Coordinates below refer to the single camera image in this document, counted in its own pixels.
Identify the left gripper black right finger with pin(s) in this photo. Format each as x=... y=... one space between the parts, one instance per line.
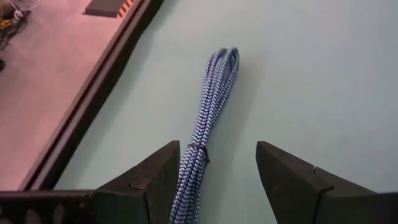
x=311 y=202

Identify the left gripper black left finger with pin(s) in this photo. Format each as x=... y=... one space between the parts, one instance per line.
x=140 y=199

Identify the black hazard striped floor mat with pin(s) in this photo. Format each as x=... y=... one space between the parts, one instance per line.
x=102 y=7

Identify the black metal table frame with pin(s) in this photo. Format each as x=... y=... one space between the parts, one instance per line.
x=93 y=90

